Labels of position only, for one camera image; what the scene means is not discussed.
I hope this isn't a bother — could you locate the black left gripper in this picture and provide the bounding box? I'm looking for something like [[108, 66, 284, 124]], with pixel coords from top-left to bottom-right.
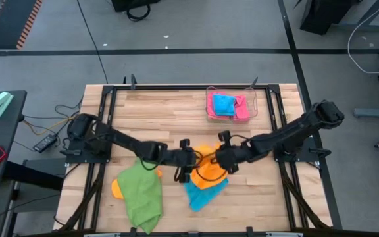
[[163, 138, 203, 184]]

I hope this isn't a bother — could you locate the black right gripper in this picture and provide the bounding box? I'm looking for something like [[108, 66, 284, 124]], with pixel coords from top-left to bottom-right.
[[209, 130, 253, 174]]

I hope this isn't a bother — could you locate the orange microfiber towel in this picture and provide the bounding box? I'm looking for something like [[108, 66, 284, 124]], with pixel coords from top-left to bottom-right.
[[190, 143, 229, 190], [111, 168, 163, 200]]

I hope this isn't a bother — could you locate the blue microfiber towel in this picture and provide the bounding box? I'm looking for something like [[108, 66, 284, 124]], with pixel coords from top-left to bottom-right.
[[213, 94, 236, 117], [184, 179, 229, 213]]

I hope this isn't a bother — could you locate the pink microfiber towel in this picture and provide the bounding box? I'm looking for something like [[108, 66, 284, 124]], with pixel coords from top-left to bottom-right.
[[232, 94, 251, 122], [207, 92, 235, 121]]

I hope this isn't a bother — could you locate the clear plastic bin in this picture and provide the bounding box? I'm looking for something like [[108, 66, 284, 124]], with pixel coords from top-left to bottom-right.
[[205, 86, 259, 124]]

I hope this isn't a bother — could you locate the green microfiber towel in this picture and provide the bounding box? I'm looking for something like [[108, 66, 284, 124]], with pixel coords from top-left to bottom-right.
[[116, 157, 164, 235]]

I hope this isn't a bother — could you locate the black power adapter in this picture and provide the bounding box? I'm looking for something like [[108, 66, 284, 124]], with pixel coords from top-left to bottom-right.
[[33, 134, 58, 153]]

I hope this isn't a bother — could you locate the black equipment box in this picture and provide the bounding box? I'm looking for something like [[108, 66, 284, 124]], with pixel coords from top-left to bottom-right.
[[111, 0, 161, 13]]

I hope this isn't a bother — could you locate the gray desk foot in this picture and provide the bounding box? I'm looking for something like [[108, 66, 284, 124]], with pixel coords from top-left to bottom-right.
[[353, 107, 379, 119]]

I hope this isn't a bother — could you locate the black cabinet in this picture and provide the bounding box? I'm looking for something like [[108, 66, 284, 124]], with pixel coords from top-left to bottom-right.
[[299, 0, 353, 36]]

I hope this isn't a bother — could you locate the black side desk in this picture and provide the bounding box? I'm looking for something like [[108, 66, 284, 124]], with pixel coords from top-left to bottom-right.
[[0, 90, 28, 187]]

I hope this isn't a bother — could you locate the gray desk leg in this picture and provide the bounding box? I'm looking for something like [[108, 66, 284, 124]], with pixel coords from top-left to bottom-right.
[[337, 0, 379, 33]]

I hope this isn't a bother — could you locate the black mat with orange stripes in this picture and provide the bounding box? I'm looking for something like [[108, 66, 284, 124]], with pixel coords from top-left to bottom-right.
[[0, 0, 44, 50]]

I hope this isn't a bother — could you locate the coiled black cable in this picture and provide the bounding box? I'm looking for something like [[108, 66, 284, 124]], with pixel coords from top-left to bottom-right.
[[126, 3, 151, 22]]

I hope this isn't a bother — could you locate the yellow cable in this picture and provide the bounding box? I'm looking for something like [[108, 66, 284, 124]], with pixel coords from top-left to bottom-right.
[[23, 115, 80, 136]]

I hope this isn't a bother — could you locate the thin black floor cable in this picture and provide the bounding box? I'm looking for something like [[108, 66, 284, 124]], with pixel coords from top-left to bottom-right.
[[76, 0, 109, 85]]

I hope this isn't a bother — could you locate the white floor cable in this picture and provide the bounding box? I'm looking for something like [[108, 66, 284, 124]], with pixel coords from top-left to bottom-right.
[[346, 0, 379, 75]]

